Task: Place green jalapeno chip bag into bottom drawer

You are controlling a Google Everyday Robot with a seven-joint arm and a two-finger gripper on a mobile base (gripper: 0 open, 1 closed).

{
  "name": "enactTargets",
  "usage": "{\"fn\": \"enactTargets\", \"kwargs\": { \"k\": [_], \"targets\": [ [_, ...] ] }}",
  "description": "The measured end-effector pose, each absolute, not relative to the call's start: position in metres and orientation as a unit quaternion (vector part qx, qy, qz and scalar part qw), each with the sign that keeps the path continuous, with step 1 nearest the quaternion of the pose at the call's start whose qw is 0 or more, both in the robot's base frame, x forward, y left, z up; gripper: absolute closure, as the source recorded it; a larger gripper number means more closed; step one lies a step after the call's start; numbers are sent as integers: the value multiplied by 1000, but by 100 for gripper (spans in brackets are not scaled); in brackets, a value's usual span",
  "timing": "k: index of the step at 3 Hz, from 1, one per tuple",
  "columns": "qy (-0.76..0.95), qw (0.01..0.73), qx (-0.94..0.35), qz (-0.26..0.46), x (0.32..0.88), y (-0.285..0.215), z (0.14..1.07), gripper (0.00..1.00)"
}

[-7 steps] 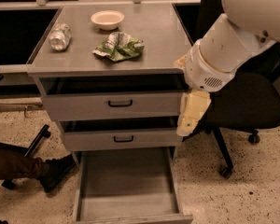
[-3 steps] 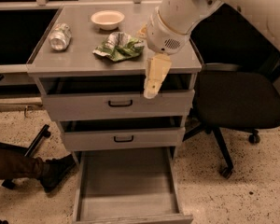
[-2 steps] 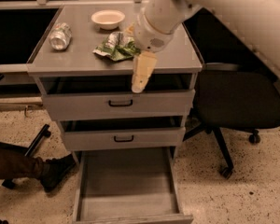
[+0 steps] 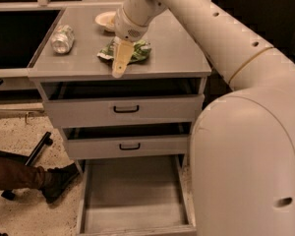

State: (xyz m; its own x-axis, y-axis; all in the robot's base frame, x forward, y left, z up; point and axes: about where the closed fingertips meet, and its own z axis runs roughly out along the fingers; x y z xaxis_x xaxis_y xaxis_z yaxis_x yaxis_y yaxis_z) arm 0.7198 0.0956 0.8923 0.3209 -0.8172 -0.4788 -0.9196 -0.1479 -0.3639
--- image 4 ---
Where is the person's brown trouser leg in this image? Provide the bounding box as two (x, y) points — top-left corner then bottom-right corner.
(0, 151), (48, 190)

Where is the crushed silver can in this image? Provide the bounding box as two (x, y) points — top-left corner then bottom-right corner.
(50, 25), (75, 54)

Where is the green jalapeno chip bag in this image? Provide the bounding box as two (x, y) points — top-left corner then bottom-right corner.
(97, 37), (151, 64)

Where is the top grey drawer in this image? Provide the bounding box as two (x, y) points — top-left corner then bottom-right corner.
(43, 94), (204, 128)

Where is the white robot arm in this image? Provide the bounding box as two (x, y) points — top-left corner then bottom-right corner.
(115, 0), (295, 236)

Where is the bottom grey open drawer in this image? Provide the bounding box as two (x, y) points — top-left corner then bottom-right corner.
(77, 155), (197, 236)

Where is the black shoe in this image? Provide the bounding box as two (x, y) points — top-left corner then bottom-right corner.
(40, 163), (79, 204)

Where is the middle grey drawer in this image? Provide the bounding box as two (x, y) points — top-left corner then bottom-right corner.
(64, 135), (189, 159)

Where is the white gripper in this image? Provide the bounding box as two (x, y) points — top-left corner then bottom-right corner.
(112, 7), (148, 78)

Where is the white paper bowl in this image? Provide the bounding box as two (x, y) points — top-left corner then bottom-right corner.
(95, 11), (116, 32)

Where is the grey drawer cabinet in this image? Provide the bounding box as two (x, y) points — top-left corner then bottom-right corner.
(27, 2), (212, 175)

